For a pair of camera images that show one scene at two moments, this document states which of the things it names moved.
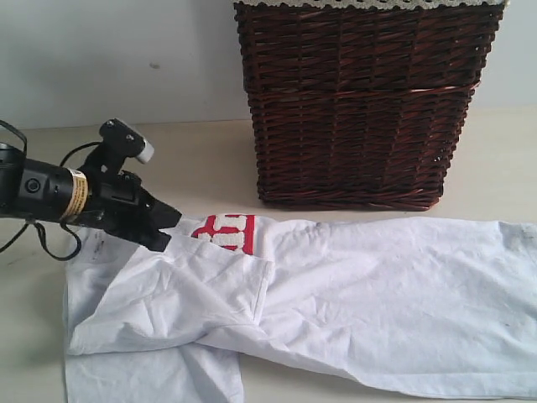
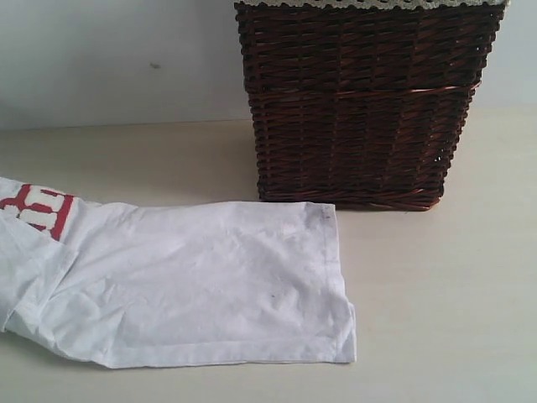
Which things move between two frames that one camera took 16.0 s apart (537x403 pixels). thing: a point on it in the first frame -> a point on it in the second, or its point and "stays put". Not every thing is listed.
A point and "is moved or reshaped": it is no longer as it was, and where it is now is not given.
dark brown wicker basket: x=361 y=107 stays put
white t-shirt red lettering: x=449 y=303 is moved or reshaped
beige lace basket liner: x=377 y=3 stays put
